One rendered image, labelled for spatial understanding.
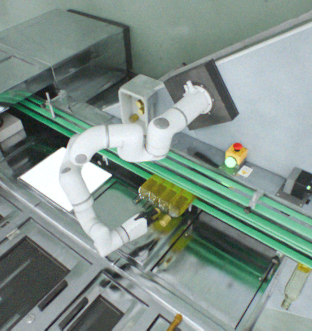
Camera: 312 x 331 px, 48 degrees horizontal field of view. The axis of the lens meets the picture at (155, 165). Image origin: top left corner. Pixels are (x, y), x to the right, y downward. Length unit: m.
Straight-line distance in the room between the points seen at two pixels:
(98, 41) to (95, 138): 1.36
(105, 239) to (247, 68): 0.85
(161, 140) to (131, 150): 0.12
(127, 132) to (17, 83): 1.07
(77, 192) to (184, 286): 0.61
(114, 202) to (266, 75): 0.95
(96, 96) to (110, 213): 1.12
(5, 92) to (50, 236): 0.86
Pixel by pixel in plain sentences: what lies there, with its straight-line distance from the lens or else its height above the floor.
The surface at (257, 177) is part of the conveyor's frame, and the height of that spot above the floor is 0.82.
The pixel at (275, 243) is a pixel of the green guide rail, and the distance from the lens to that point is 1.58.
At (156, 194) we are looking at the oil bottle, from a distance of 1.61.
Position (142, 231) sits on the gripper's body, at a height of 1.24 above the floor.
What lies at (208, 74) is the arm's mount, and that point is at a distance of 1.40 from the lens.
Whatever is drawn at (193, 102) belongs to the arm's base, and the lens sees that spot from 1.39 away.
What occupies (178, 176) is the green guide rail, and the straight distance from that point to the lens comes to 1.64.
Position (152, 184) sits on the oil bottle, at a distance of 1.65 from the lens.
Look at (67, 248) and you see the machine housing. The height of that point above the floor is 1.44.
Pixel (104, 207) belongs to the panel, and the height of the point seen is 1.18.
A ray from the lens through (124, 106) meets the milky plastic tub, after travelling 1.81.
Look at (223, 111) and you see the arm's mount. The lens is 1.44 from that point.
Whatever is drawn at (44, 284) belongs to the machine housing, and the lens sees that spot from 1.68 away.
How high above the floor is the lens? 1.88
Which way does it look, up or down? 34 degrees down
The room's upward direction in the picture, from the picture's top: 133 degrees counter-clockwise
